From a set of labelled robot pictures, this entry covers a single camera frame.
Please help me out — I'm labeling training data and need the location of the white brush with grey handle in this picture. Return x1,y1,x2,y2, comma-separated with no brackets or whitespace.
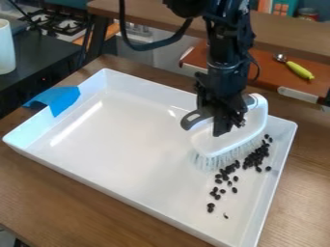
179,92,271,172

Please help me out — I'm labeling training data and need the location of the white tray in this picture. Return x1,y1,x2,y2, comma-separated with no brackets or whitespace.
1,67,299,247

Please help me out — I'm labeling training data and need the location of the brown wooden board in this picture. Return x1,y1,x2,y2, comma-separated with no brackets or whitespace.
178,39,330,105

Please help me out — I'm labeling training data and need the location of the black cable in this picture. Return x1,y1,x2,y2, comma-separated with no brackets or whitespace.
117,0,197,53

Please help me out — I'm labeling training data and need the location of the pile of black bits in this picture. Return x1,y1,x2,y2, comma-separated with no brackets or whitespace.
205,133,276,221

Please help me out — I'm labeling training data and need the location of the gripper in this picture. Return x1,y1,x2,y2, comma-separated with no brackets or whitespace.
192,67,253,138

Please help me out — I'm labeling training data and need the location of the blue tape piece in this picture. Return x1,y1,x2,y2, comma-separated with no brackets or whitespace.
21,85,83,119

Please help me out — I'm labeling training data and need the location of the toy stove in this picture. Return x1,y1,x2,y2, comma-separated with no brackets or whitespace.
17,8,96,39

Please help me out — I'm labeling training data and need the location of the white cup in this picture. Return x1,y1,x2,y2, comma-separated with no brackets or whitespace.
0,18,18,76

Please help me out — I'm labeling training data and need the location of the red can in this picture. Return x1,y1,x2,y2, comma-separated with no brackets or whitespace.
296,7,321,23

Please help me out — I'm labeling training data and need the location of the black table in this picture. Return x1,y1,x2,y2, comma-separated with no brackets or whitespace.
0,29,95,120

